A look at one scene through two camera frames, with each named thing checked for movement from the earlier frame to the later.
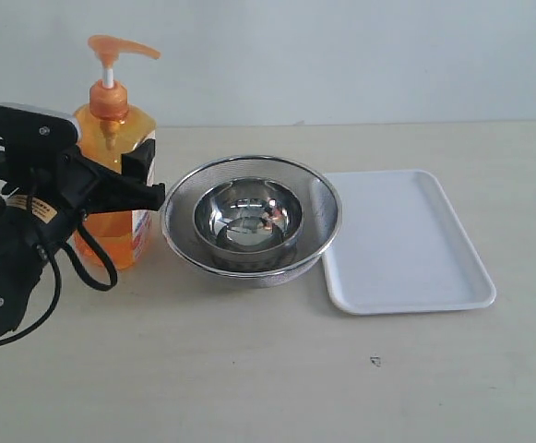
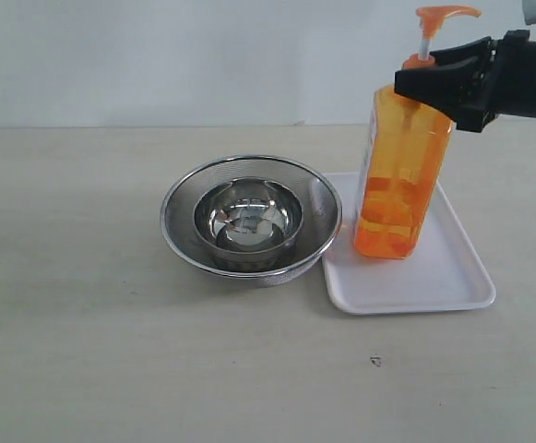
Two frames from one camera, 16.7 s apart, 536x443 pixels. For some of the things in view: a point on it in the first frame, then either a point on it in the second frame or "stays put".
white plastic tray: (401, 245) stays put
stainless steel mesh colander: (250, 221) stays put
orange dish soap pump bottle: (107, 133) to (402, 162)
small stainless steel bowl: (248, 215) stays put
